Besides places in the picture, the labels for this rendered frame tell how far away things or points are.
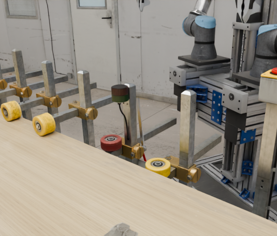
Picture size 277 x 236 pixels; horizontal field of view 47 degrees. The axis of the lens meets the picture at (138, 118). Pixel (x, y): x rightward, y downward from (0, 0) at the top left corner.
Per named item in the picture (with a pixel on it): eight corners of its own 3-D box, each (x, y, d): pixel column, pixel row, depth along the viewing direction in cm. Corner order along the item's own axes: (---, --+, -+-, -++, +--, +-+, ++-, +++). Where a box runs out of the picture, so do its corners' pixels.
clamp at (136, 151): (119, 146, 132) (118, 135, 131) (144, 156, 124) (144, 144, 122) (109, 151, 128) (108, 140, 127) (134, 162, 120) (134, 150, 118)
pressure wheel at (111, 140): (112, 157, 129) (111, 131, 125) (127, 163, 124) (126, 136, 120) (98, 165, 123) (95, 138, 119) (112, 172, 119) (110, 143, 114)
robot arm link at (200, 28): (200, 42, 180) (201, 17, 175) (189, 39, 192) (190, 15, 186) (219, 40, 183) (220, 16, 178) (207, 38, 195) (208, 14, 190)
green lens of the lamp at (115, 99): (120, 96, 117) (119, 90, 116) (132, 99, 113) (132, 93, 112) (108, 100, 113) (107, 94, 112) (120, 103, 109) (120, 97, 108)
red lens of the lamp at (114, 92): (119, 89, 116) (119, 83, 115) (132, 92, 112) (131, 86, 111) (107, 93, 112) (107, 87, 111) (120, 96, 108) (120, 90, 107)
